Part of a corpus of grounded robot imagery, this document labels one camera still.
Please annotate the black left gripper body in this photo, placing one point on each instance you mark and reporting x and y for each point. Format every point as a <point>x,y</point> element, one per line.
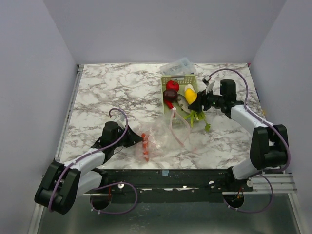
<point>124,141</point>

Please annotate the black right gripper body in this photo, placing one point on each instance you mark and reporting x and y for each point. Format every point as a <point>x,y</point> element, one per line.
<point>203,102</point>

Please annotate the green fake vegetable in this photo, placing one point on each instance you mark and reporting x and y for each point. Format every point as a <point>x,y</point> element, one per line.
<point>197,116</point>

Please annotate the orange fake carrot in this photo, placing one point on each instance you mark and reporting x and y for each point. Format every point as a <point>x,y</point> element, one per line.
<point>145,144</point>

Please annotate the yellow fake pepper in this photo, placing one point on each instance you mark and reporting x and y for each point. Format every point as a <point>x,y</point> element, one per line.
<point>190,95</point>

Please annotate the grey fake fish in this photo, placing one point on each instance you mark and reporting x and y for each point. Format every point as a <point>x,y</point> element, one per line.
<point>183,103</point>

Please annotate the dark purple fake food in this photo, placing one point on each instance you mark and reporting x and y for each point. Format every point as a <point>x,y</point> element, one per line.
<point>170,95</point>

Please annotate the red fake chili pepper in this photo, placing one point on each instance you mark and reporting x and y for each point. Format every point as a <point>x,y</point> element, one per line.
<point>168,104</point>

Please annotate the red fake apple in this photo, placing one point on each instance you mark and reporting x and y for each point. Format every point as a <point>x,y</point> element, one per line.
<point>171,84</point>

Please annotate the clear zip top bag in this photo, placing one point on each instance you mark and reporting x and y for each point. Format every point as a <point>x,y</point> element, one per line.
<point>167,133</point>

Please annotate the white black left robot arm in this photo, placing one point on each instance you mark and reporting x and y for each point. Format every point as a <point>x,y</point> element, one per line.
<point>64,182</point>

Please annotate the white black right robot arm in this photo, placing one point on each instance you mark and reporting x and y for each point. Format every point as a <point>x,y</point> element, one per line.
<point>269,145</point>

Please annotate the clear plastic organizer box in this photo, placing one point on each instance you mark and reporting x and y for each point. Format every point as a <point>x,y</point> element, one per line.
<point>180,67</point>

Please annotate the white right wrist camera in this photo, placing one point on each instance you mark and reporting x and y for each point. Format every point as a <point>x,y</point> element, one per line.
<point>209,82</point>

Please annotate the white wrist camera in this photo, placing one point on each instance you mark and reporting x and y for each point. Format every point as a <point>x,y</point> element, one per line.
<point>120,120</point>
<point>209,82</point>

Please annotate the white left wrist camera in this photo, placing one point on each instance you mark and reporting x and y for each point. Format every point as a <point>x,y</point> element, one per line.
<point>120,120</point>

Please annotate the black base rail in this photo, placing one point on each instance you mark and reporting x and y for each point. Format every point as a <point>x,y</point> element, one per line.
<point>169,185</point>

